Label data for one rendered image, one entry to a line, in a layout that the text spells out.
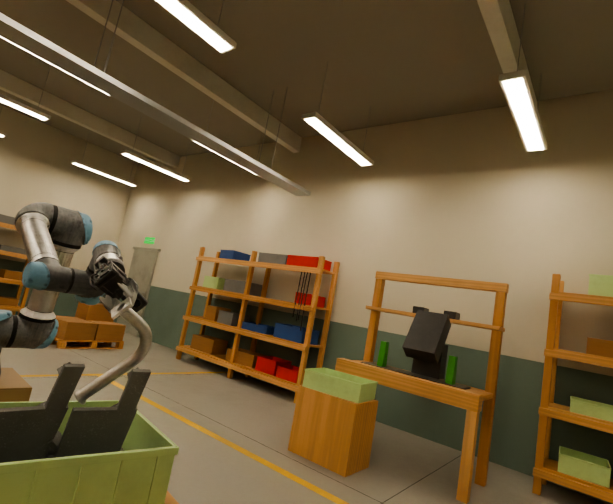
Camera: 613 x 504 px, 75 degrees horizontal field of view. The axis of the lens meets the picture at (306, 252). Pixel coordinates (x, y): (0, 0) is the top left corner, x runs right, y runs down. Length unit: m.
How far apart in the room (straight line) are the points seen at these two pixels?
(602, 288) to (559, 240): 0.95
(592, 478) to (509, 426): 0.99
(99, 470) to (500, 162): 5.73
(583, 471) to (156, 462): 4.37
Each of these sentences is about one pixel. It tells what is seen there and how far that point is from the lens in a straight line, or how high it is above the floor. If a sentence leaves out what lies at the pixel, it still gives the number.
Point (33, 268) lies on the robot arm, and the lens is 1.31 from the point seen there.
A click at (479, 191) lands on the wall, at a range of 6.03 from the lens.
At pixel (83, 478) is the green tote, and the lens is 1.12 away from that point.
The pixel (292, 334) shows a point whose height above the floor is 0.95.
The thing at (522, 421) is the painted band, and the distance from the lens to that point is 5.59.
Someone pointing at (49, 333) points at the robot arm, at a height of 1.10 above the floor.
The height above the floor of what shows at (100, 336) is 0.22.
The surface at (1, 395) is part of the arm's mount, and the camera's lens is 1.71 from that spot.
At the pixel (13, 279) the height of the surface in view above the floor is 0.85.
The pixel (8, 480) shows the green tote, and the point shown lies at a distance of 1.08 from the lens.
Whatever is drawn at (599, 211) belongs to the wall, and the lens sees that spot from 5.74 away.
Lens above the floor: 1.36
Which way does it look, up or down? 8 degrees up
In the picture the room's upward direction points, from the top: 10 degrees clockwise
